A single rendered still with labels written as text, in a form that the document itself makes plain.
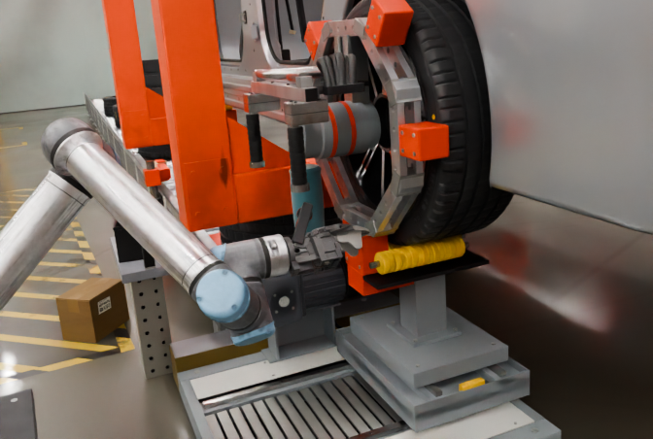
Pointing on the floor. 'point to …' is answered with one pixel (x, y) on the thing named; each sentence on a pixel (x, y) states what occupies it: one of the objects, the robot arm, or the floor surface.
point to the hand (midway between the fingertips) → (362, 229)
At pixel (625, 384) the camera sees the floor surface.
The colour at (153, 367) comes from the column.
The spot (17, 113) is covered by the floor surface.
